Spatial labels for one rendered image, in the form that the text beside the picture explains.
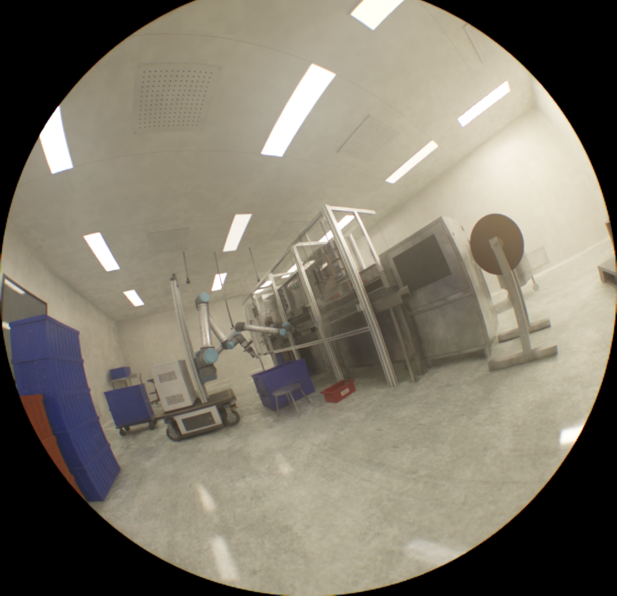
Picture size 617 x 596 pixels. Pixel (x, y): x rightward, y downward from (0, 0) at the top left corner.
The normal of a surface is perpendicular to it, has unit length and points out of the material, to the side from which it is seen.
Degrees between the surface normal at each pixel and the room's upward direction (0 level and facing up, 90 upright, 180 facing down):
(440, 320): 90
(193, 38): 180
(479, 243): 90
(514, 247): 90
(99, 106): 180
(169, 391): 90
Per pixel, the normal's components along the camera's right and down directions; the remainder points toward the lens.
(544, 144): -0.81, 0.18
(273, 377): 0.51, -0.34
